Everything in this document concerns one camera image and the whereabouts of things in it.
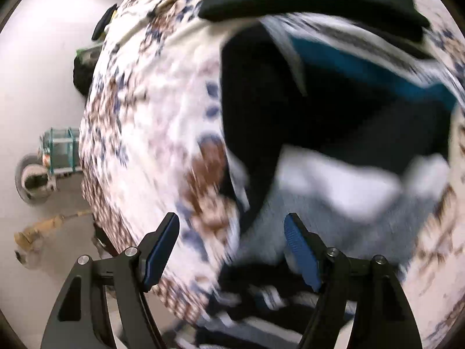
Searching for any dark green bag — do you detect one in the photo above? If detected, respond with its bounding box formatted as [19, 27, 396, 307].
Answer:
[73, 45, 99, 97]

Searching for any white round floor object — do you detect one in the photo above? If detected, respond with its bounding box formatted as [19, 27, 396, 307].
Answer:
[15, 154, 59, 205]

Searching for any black flat object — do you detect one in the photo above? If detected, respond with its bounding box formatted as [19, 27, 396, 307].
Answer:
[92, 3, 119, 41]

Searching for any yellow brown floor toy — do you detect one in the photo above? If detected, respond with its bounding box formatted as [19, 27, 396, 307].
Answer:
[14, 211, 92, 262]

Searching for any black teal patterned knit garment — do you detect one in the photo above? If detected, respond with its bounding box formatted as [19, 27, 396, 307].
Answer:
[174, 13, 459, 349]

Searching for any teal wire rack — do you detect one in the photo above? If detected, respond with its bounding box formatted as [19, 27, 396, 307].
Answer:
[39, 127, 83, 179]

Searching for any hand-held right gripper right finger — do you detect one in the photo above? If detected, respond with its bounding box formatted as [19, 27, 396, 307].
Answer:
[284, 213, 424, 349]

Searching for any floral fleece blanket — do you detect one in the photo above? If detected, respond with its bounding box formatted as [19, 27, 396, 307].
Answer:
[78, 0, 465, 339]

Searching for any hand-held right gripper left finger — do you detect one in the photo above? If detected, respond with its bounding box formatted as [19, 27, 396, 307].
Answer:
[40, 211, 180, 349]

